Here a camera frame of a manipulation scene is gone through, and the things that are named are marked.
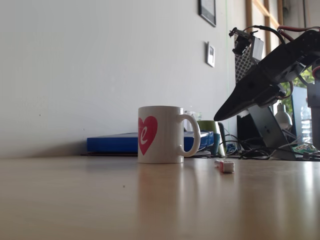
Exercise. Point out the blue binder box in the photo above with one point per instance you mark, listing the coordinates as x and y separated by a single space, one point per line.
112 143

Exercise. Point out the white perforated camera mount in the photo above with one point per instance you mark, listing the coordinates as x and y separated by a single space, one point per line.
245 65

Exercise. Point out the white marker pen red cap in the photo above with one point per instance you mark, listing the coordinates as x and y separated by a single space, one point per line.
226 166

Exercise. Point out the white desk lamp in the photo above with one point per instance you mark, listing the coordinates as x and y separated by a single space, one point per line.
283 116

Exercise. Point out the black picture frame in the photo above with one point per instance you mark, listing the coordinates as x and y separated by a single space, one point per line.
207 12

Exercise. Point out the blue monitor panel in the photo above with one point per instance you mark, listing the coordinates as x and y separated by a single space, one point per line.
298 100

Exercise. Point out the dark grey monitor stand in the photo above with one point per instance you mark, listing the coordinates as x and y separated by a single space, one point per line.
270 130

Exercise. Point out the green printed packet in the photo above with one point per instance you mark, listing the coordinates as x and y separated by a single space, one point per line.
303 148

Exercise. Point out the clear plastic container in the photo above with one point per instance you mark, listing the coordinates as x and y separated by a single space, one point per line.
193 115

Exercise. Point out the clear water bottle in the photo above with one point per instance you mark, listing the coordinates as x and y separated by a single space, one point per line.
306 125

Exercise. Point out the green mug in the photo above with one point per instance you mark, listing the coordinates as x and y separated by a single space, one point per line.
207 126

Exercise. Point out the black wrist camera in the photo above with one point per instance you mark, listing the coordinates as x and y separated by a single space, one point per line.
241 43

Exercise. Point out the small white wall frame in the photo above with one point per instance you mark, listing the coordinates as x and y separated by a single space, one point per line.
210 53

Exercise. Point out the white mug with red heart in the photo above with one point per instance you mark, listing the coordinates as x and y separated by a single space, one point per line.
165 135

